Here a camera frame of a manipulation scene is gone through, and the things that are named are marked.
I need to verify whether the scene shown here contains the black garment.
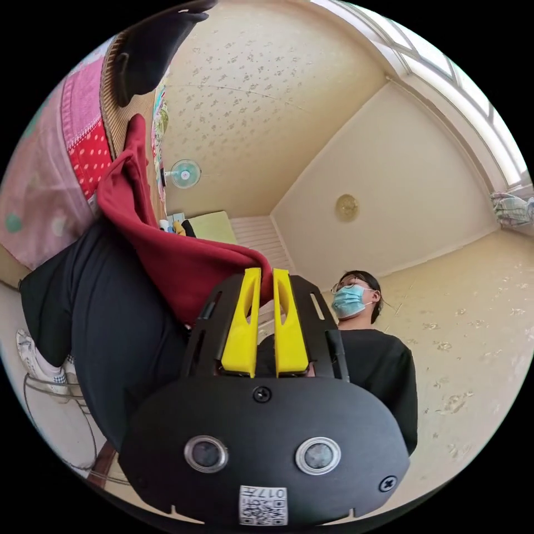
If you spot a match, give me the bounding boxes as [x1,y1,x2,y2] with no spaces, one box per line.
[114,0,218,107]

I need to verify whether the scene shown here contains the person's body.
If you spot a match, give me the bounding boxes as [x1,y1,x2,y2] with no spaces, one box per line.
[16,216,419,458]

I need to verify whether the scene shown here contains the round ceiling lamp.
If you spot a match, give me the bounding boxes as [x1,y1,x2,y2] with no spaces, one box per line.
[335,193,361,223]

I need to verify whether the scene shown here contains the bed with mat and quilt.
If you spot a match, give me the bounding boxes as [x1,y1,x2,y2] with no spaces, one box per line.
[0,32,170,272]

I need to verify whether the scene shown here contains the green checked cloth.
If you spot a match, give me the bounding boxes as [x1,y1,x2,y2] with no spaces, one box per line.
[488,190,534,230]

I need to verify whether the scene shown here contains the window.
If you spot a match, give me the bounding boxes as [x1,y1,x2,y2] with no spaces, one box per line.
[315,0,531,194]

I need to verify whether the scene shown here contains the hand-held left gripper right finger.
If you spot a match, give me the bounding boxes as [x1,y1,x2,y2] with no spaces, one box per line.
[273,268,310,378]

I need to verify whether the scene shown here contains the pale green cupboard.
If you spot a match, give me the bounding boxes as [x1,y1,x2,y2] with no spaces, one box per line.
[158,210,239,245]

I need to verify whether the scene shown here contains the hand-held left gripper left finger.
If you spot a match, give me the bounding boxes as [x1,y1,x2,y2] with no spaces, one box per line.
[220,268,262,378]

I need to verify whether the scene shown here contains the wall fan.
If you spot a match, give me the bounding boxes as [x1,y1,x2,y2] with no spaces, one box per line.
[163,158,202,190]

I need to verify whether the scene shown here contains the red long sleeve sweater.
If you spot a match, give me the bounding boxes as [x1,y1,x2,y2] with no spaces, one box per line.
[96,113,273,329]

